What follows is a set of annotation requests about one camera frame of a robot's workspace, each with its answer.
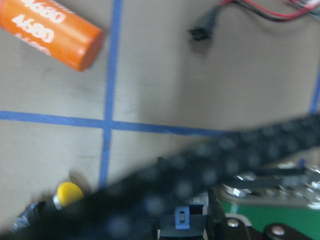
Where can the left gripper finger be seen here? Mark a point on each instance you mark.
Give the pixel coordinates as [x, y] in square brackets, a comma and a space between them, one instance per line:
[215, 217]

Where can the green push button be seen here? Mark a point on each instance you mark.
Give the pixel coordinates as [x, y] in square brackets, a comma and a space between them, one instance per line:
[187, 222]

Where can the green conveyor belt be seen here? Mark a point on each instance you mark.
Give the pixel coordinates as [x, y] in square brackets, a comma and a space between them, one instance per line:
[265, 196]

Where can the yellow push button near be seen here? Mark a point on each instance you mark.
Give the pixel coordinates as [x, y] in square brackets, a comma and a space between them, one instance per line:
[65, 194]

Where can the motor speed controller board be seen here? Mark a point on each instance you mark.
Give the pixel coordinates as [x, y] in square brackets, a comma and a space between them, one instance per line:
[304, 3]

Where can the orange cylinder with 4680 print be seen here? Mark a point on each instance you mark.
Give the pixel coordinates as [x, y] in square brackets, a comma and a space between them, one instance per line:
[54, 30]

